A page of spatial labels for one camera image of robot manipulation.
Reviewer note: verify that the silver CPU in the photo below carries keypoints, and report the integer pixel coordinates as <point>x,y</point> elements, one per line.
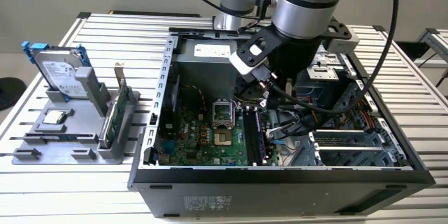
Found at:
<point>53,118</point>

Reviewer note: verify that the black RAM slot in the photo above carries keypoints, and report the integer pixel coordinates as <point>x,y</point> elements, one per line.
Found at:
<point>249,134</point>
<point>254,140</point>

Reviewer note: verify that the grey power supply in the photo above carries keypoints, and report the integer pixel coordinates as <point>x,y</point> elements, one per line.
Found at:
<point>206,77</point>

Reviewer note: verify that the CPU socket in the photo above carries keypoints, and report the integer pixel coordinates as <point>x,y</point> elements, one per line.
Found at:
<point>224,137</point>

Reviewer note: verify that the black round floor base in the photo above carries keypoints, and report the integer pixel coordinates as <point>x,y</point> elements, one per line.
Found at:
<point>10,93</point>

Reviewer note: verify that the black case fan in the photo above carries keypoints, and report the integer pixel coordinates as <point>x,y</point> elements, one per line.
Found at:
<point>173,98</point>

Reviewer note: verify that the black PC case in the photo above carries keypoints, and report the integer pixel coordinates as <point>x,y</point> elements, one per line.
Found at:
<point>244,197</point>

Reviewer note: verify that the green graphics card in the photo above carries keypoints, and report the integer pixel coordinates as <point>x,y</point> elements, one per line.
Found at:
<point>117,119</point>

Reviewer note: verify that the green RAM stick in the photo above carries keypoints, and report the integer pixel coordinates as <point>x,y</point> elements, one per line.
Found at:
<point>262,137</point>

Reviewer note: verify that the green motherboard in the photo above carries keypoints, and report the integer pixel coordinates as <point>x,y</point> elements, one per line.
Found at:
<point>209,153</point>

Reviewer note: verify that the hard disk in blue carrier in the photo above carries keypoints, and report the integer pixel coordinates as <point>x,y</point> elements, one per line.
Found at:
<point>57,74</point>

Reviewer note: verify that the grey camera with screw plug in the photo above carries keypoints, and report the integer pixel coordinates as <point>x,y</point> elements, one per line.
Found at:
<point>241,65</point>

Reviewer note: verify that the grey parts rack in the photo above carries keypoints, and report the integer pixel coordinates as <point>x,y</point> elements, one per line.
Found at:
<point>78,129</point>

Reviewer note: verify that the aluminium side table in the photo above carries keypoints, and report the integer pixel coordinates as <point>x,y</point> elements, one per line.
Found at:
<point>433,43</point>

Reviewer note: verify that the grey optical drive cage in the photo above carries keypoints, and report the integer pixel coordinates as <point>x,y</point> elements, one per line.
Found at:
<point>321,74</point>

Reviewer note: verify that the blue expansion slot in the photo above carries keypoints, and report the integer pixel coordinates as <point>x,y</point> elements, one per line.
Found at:
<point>168,148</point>

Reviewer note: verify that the black bracket between tables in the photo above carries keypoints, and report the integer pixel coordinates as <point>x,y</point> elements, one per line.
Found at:
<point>412,49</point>

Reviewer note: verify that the grey disk bay cage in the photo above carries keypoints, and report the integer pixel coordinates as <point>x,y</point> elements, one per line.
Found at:
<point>349,148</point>

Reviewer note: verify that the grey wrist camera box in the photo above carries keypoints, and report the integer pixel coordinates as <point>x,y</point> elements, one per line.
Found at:
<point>342,43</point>

